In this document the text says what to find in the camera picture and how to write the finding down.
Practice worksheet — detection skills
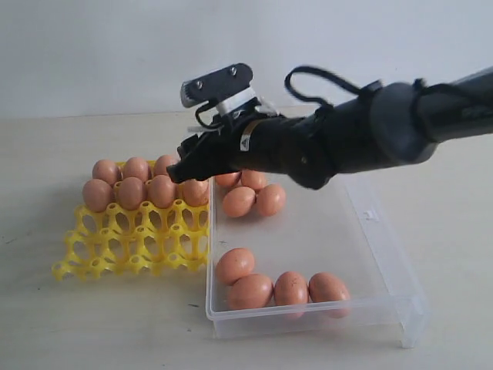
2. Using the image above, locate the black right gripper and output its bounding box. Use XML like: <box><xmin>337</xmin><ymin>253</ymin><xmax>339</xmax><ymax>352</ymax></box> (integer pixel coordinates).
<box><xmin>166</xmin><ymin>113</ymin><xmax>270</xmax><ymax>183</ymax></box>

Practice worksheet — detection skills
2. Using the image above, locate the brown egg tray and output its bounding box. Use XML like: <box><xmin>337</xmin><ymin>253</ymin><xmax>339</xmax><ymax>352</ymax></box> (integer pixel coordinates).
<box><xmin>182</xmin><ymin>180</ymin><xmax>210</xmax><ymax>207</ymax></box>
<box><xmin>148</xmin><ymin>175</ymin><xmax>176</xmax><ymax>209</ymax></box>
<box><xmin>114</xmin><ymin>177</ymin><xmax>147</xmax><ymax>210</ymax></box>
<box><xmin>122</xmin><ymin>156</ymin><xmax>151</xmax><ymax>182</ymax></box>
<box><xmin>153</xmin><ymin>154</ymin><xmax>178</xmax><ymax>177</ymax></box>
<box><xmin>92</xmin><ymin>159</ymin><xmax>122</xmax><ymax>187</ymax></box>
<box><xmin>82</xmin><ymin>179</ymin><xmax>115</xmax><ymax>213</ymax></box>

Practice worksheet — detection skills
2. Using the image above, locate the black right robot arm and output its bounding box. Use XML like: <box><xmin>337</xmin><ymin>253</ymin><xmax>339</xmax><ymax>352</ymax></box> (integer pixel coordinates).
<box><xmin>167</xmin><ymin>63</ymin><xmax>492</xmax><ymax>190</ymax></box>

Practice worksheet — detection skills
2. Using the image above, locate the brown egg box far left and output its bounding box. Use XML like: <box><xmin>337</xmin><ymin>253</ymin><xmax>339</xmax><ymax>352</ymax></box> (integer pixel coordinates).
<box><xmin>214</xmin><ymin>172</ymin><xmax>240</xmax><ymax>188</ymax></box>

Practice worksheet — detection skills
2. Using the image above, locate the brown egg box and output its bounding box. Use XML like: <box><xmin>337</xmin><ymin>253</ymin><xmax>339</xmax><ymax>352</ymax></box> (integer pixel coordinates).
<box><xmin>214</xmin><ymin>172</ymin><xmax>240</xmax><ymax>188</ymax></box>
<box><xmin>257</xmin><ymin>183</ymin><xmax>287</xmax><ymax>217</ymax></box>
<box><xmin>240</xmin><ymin>170</ymin><xmax>267</xmax><ymax>192</ymax></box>

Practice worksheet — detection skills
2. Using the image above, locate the brown egg column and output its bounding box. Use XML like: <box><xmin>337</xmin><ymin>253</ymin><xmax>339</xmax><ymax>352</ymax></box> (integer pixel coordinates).
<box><xmin>215</xmin><ymin>248</ymin><xmax>255</xmax><ymax>286</ymax></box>
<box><xmin>223</xmin><ymin>187</ymin><xmax>257</xmax><ymax>218</ymax></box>

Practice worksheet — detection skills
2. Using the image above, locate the brown egg box centre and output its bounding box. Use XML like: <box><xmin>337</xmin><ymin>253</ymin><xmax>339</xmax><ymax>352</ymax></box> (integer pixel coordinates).
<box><xmin>257</xmin><ymin>183</ymin><xmax>287</xmax><ymax>217</ymax></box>

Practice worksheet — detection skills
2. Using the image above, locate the yellow plastic egg tray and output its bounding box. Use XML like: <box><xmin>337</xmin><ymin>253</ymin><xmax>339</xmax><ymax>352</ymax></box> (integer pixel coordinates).
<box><xmin>51</xmin><ymin>157</ymin><xmax>211</xmax><ymax>284</ymax></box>

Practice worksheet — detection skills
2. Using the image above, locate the brown egg left column lower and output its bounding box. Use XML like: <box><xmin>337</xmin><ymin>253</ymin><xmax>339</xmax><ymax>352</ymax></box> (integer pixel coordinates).
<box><xmin>215</xmin><ymin>248</ymin><xmax>255</xmax><ymax>286</ymax></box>

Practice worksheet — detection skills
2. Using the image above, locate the clear plastic container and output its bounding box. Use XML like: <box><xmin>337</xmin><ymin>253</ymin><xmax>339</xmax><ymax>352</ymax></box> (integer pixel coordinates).
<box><xmin>206</xmin><ymin>174</ymin><xmax>429</xmax><ymax>348</ymax></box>

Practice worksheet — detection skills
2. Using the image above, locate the brown egg front left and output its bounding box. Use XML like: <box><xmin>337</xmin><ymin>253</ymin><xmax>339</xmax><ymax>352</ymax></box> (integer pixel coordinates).
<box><xmin>226</xmin><ymin>274</ymin><xmax>273</xmax><ymax>310</ymax></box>

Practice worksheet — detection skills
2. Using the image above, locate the brown egg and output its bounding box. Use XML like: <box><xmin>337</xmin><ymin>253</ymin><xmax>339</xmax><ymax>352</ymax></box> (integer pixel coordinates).
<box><xmin>273</xmin><ymin>271</ymin><xmax>310</xmax><ymax>306</ymax></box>
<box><xmin>226</xmin><ymin>274</ymin><xmax>273</xmax><ymax>310</ymax></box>
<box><xmin>308</xmin><ymin>272</ymin><xmax>350</xmax><ymax>303</ymax></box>

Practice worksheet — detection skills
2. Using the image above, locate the brown egg front middle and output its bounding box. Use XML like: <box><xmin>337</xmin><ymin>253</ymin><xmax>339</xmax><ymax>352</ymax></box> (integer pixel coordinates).
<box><xmin>273</xmin><ymin>271</ymin><xmax>310</xmax><ymax>306</ymax></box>

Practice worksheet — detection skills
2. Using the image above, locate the brown egg front right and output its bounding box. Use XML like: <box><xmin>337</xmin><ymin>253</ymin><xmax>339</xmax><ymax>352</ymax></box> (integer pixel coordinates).
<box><xmin>308</xmin><ymin>272</ymin><xmax>350</xmax><ymax>303</ymax></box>

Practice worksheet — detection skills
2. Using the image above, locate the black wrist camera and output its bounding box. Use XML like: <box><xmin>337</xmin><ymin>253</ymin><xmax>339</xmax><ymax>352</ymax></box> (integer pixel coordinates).
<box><xmin>180</xmin><ymin>63</ymin><xmax>257</xmax><ymax>116</ymax></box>

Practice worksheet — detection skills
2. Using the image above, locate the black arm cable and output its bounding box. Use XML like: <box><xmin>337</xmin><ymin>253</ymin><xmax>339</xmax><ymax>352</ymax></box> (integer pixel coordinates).
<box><xmin>283</xmin><ymin>65</ymin><xmax>386</xmax><ymax>107</ymax></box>

